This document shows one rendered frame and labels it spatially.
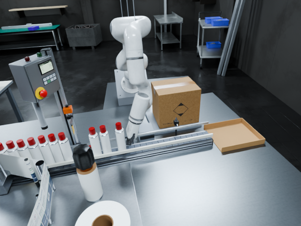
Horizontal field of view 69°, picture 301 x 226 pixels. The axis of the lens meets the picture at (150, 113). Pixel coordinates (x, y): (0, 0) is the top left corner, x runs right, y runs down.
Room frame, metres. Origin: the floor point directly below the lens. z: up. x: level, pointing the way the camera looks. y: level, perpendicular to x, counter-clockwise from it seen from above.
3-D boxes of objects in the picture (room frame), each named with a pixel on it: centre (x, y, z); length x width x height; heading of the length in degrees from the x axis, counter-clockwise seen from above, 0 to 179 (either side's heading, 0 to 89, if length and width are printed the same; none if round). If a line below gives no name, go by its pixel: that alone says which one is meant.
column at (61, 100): (1.11, 0.50, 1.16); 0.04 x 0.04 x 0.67; 11
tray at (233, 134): (1.17, -0.55, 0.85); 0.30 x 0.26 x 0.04; 101
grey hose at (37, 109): (1.04, 0.61, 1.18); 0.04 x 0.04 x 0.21
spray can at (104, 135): (1.00, 0.27, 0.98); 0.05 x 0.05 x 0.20
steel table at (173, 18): (7.13, -0.66, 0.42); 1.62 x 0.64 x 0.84; 4
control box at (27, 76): (1.03, 0.55, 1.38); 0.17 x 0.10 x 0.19; 156
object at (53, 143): (0.95, 0.54, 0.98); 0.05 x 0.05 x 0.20
